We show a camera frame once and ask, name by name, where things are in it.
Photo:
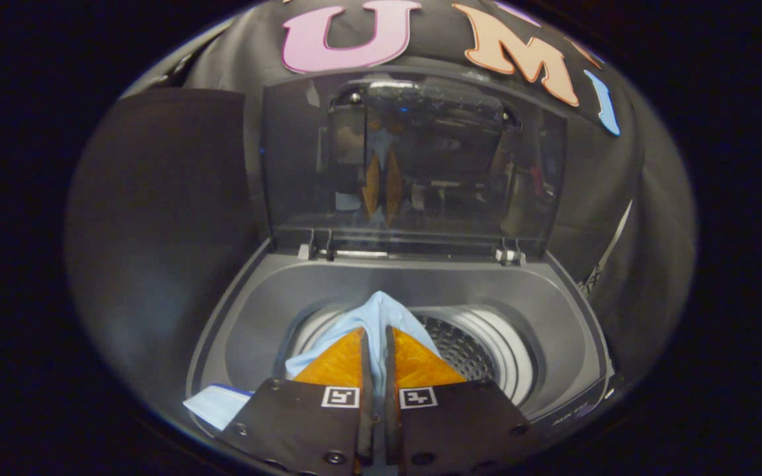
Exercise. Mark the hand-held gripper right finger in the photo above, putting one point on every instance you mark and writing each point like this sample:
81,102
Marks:
391,416

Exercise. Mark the thin light stand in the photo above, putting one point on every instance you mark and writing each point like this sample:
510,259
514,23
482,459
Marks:
609,244

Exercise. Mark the dark transparent washing machine lid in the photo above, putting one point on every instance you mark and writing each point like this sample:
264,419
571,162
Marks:
434,165

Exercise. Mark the grey washing machine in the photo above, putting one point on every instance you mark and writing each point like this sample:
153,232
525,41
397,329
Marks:
255,317

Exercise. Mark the light blue shirt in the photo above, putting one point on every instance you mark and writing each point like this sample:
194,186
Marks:
381,317

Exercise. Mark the black backdrop cloth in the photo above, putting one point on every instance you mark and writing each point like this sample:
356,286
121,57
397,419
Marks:
606,172

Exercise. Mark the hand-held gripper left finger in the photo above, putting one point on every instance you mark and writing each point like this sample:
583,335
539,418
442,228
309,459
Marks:
366,416

